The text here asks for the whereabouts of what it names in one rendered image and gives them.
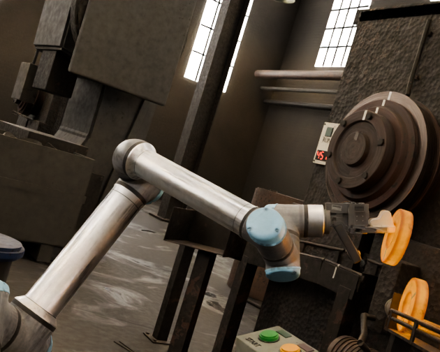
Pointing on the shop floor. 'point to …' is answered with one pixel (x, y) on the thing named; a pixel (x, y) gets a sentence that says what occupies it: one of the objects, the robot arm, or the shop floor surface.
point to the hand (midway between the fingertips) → (398, 230)
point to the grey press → (103, 76)
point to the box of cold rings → (33, 191)
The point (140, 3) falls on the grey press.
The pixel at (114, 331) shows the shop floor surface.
